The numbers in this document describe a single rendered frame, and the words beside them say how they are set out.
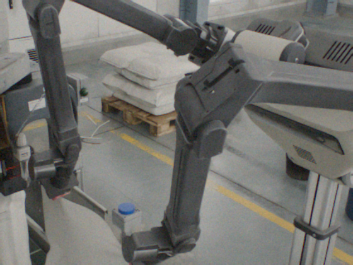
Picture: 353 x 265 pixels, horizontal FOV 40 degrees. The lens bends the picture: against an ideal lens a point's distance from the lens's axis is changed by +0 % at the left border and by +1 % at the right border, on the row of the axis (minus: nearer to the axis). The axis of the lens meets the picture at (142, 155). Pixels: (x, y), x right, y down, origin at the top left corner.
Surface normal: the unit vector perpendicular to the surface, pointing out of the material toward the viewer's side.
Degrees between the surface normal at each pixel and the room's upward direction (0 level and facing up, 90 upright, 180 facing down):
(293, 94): 119
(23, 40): 90
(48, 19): 100
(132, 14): 98
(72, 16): 90
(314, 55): 40
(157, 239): 30
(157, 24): 94
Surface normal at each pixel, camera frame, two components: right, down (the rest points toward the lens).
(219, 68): -0.64, -0.25
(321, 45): -0.51, -0.51
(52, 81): 0.45, 0.57
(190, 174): 0.26, 0.79
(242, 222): 0.00, -0.89
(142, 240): 0.33, -0.62
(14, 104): 0.63, 0.36
